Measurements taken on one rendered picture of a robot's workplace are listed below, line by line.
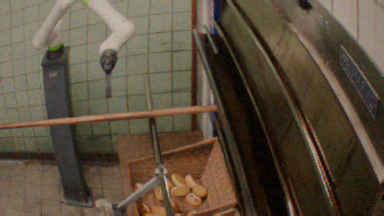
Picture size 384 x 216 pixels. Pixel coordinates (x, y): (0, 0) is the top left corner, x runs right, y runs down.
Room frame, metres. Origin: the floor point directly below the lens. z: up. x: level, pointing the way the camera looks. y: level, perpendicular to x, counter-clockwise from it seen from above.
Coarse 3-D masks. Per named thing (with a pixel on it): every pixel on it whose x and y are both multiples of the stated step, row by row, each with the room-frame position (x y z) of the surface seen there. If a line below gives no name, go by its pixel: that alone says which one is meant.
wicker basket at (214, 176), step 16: (208, 144) 2.30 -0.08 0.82; (144, 160) 2.25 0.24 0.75; (176, 160) 2.28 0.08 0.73; (192, 160) 2.29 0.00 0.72; (208, 160) 2.30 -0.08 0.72; (224, 160) 2.12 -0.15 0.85; (128, 176) 2.12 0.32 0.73; (144, 176) 2.25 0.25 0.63; (208, 176) 2.22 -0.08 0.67; (224, 176) 2.03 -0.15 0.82; (192, 192) 2.17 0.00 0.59; (208, 192) 2.12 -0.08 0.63; (224, 192) 1.95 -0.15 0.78; (192, 208) 2.02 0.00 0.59; (208, 208) 2.02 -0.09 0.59; (224, 208) 1.77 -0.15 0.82
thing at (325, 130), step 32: (256, 0) 1.78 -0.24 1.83; (256, 32) 1.67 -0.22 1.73; (288, 32) 1.42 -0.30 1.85; (288, 64) 1.35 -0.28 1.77; (288, 96) 1.23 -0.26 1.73; (320, 96) 1.09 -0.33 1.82; (320, 128) 1.01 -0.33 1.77; (320, 160) 0.93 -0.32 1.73; (352, 160) 0.79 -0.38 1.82; (352, 192) 0.71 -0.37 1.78
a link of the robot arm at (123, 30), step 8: (96, 0) 2.44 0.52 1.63; (104, 0) 2.45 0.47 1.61; (88, 8) 2.46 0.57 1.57; (96, 8) 2.42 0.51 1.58; (104, 8) 2.41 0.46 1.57; (112, 8) 2.42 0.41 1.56; (104, 16) 2.39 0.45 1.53; (112, 16) 2.38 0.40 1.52; (120, 16) 2.39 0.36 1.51; (112, 24) 2.36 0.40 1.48; (120, 24) 2.35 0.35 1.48; (128, 24) 2.35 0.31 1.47; (120, 32) 2.33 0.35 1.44; (128, 32) 2.33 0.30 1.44; (120, 40) 2.32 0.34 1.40; (128, 40) 2.35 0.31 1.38
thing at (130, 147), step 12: (180, 132) 2.76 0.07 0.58; (192, 132) 2.76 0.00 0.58; (120, 144) 2.62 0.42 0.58; (132, 144) 2.62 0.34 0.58; (144, 144) 2.63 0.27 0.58; (168, 144) 2.64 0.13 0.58; (180, 144) 2.64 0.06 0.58; (192, 144) 2.64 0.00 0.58; (120, 156) 2.49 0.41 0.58; (132, 156) 2.50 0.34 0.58; (144, 156) 2.51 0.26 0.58; (120, 168) 2.37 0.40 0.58; (144, 168) 2.39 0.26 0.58; (180, 168) 2.41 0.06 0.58; (132, 180) 2.27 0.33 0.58; (132, 204) 2.04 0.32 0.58
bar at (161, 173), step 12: (144, 84) 2.28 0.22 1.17; (156, 132) 1.89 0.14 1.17; (156, 144) 1.80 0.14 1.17; (156, 156) 1.72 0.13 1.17; (156, 168) 1.66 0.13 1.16; (156, 180) 1.62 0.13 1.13; (144, 192) 1.61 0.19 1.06; (168, 192) 1.49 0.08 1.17; (120, 204) 1.60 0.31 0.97; (168, 204) 1.41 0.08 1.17
